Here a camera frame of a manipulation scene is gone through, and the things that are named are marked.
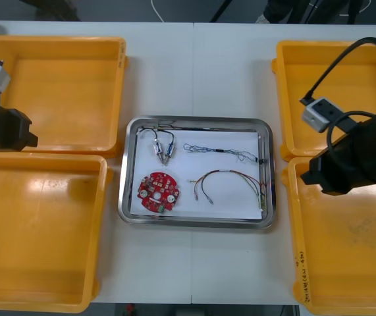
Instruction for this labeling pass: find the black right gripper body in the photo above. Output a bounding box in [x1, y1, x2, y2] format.
[321, 130, 376, 198]

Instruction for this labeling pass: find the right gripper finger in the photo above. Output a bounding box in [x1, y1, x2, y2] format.
[300, 172, 327, 194]
[300, 155, 325, 180]

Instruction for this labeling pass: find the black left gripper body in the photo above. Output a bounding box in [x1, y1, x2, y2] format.
[0, 108, 32, 152]

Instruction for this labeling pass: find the red black green-yellow wire harness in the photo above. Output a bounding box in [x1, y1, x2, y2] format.
[188, 168, 269, 212]

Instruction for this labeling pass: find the blue-white twisted wire harness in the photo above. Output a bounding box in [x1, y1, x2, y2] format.
[182, 142, 265, 165]

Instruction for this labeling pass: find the steel tray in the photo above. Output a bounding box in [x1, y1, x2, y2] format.
[117, 115, 278, 233]

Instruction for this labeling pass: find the yellow-orange plastic bin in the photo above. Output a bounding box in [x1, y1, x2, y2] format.
[271, 39, 376, 162]
[0, 35, 129, 157]
[281, 156, 376, 316]
[0, 151, 113, 313]

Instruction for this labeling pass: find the white paper sheet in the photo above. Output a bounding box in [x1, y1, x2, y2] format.
[130, 127, 263, 221]

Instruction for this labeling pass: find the round red circuit board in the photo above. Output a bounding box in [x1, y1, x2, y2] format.
[137, 170, 182, 214]

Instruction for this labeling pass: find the white floor cable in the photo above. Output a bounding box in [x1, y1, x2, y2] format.
[150, 0, 175, 22]

